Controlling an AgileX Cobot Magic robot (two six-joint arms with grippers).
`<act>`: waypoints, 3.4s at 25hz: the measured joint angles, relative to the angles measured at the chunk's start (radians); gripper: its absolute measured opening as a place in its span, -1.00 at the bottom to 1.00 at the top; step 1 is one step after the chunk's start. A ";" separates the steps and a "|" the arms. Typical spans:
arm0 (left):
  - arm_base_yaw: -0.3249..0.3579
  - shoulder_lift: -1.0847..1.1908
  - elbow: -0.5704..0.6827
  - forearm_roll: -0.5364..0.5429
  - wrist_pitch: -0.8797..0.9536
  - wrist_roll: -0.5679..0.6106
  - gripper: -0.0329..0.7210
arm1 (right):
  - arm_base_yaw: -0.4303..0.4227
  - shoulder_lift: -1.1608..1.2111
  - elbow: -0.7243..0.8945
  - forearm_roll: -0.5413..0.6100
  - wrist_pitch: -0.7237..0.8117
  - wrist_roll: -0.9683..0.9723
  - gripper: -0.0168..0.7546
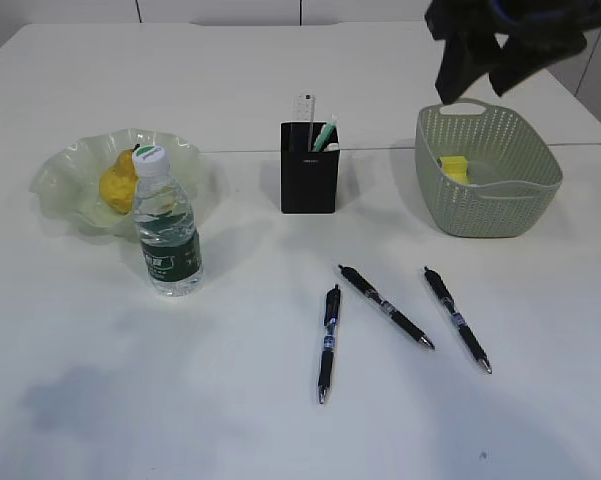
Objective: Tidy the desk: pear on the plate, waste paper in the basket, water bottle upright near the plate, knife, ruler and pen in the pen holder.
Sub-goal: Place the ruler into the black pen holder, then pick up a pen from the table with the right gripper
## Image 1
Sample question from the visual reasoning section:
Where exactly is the clear plastic ruler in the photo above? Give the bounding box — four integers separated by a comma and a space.
289, 91, 316, 151

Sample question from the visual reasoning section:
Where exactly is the black pen on ruler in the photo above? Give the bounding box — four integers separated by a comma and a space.
317, 285, 341, 404

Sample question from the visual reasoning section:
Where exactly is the black square pen holder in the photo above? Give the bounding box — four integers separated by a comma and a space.
280, 122, 340, 214

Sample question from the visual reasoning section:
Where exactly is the teal utility knife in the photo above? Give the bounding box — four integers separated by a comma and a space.
312, 115, 338, 152

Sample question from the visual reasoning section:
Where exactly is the translucent green wavy plate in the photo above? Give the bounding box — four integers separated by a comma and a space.
30, 128, 216, 241

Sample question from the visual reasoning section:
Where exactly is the black pen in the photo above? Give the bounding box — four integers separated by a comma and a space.
424, 266, 493, 374
338, 265, 435, 350
317, 285, 341, 404

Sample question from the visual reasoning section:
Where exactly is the yellow pear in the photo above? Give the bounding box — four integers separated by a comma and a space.
99, 144, 139, 214

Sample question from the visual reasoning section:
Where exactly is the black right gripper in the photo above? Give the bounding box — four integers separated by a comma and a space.
425, 0, 601, 104

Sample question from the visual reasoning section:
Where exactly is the green woven plastic basket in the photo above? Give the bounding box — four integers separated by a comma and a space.
415, 99, 563, 238

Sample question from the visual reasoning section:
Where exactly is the clear water bottle green label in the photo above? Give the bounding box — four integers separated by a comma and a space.
132, 145, 203, 297

